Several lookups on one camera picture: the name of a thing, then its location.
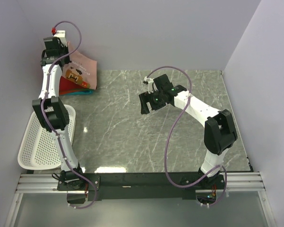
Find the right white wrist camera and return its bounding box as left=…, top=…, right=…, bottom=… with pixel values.
left=143, top=76, right=156, bottom=93

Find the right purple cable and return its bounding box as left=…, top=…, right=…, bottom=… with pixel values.
left=164, top=65, right=228, bottom=207

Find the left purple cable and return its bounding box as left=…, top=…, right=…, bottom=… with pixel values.
left=41, top=21, right=99, bottom=210

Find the folded teal t-shirt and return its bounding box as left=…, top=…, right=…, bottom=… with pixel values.
left=65, top=90, right=93, bottom=96

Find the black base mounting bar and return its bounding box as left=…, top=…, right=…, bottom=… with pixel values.
left=57, top=173, right=225, bottom=201

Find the folded red t-shirt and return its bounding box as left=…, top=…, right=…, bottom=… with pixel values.
left=59, top=77, right=86, bottom=91

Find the pink t-shirt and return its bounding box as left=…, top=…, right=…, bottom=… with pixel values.
left=62, top=50, right=97, bottom=90

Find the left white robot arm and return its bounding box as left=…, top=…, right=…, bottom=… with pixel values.
left=32, top=36, right=85, bottom=190

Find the aluminium frame rail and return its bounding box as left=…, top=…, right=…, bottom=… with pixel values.
left=5, top=171, right=276, bottom=227

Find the white perforated laundry basket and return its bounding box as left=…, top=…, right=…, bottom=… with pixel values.
left=18, top=105, right=78, bottom=170

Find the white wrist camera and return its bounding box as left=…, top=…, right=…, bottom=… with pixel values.
left=52, top=27, right=68, bottom=46
left=143, top=76, right=156, bottom=93

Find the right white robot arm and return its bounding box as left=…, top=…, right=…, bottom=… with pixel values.
left=139, top=74, right=238, bottom=189

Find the purple cable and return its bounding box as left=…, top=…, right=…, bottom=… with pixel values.
left=41, top=21, right=99, bottom=210
left=164, top=65, right=228, bottom=207

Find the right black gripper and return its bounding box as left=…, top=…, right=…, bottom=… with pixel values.
left=139, top=89, right=166, bottom=115

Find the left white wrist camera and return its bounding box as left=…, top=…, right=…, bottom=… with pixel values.
left=52, top=27, right=68, bottom=46

